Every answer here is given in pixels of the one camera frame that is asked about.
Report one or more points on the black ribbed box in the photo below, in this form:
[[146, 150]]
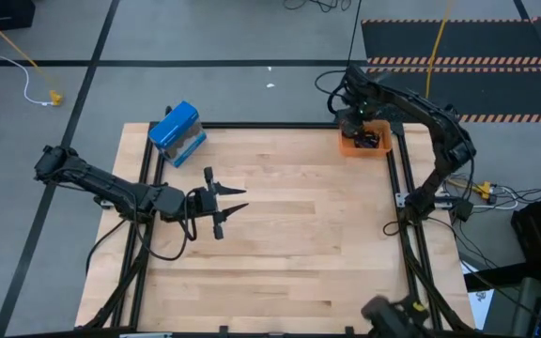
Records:
[[536, 230]]

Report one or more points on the black aluminium table frame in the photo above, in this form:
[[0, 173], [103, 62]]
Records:
[[275, 125]]

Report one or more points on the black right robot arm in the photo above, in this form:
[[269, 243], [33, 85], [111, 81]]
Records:
[[444, 136]]

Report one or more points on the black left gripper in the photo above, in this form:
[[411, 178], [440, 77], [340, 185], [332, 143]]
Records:
[[202, 202]]

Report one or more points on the black mat with striped edge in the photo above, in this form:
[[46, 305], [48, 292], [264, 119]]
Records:
[[486, 42]]

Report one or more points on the black stand with yellow tag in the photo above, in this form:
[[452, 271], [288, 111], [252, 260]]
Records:
[[388, 319]]

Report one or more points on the orange plastic bin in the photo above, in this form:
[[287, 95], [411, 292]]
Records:
[[378, 150]]

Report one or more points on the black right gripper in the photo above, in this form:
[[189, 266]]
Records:
[[357, 115]]

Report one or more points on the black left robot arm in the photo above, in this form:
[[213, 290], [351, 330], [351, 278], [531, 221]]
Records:
[[106, 188]]

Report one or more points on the yellow power plug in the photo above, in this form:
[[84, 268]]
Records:
[[484, 189]]

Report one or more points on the clear box with blue lid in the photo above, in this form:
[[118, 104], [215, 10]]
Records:
[[174, 124]]

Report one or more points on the white paper sheet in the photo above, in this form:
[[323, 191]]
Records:
[[481, 300]]

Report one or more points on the black power brick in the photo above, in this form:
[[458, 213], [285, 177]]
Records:
[[463, 210]]

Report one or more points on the black desk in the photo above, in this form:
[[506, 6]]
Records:
[[510, 310]]

